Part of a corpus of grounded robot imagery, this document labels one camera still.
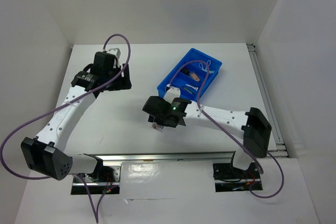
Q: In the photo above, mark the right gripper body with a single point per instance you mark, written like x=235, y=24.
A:
x=160, y=121

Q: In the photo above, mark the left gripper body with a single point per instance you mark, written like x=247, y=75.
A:
x=116, y=70

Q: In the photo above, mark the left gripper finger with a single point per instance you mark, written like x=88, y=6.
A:
x=117, y=84
x=126, y=81

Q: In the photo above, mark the false eyelash packet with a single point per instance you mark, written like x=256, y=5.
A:
x=157, y=127

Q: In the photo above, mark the black makeup tube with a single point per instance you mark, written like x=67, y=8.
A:
x=188, y=90

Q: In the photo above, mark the small silver glue tube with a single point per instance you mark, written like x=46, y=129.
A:
x=193, y=87

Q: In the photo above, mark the beige foundation tube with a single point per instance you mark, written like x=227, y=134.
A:
x=194, y=76

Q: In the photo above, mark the small black round jar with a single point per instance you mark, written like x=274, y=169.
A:
x=185, y=71

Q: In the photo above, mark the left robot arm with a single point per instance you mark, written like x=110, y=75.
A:
x=45, y=152

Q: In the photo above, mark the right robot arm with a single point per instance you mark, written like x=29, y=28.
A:
x=250, y=130

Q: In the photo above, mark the blue divided plastic bin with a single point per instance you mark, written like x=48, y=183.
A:
x=190, y=61

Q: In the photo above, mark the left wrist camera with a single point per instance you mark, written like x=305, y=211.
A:
x=114, y=51

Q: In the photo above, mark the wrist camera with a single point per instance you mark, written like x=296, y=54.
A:
x=114, y=51
x=171, y=94

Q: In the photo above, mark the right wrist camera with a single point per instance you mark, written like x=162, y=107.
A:
x=171, y=94

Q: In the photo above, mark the front aluminium rail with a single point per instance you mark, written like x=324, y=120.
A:
x=165, y=157

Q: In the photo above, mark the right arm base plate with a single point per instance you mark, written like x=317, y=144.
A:
x=229, y=180

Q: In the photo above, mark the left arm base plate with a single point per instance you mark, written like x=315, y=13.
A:
x=108, y=182

